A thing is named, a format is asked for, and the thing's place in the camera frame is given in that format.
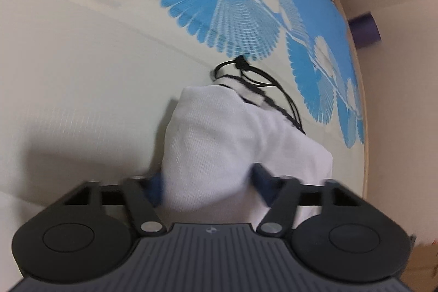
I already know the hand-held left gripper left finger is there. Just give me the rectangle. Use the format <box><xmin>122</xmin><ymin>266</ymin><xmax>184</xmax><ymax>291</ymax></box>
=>
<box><xmin>62</xmin><ymin>174</ymin><xmax>168</xmax><ymax>237</ymax></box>

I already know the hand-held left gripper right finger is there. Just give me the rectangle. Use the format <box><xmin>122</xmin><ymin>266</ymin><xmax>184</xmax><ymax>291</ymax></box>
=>
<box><xmin>251</xmin><ymin>163</ymin><xmax>367</xmax><ymax>238</ymax></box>

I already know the white garment with wide stripes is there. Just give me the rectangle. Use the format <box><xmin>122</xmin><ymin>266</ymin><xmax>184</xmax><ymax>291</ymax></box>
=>
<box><xmin>160</xmin><ymin>75</ymin><xmax>334</xmax><ymax>231</ymax></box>

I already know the blue patterned bedsheet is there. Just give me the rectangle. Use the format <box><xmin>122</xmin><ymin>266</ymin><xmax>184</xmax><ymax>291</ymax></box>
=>
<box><xmin>0</xmin><ymin>0</ymin><xmax>366</xmax><ymax>282</ymax></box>

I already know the black cable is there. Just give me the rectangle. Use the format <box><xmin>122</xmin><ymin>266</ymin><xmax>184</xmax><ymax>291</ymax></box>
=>
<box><xmin>213</xmin><ymin>55</ymin><xmax>306</xmax><ymax>135</ymax></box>

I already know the wooden bed frame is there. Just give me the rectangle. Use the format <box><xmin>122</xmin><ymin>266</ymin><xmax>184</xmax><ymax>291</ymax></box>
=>
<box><xmin>327</xmin><ymin>0</ymin><xmax>370</xmax><ymax>198</ymax></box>

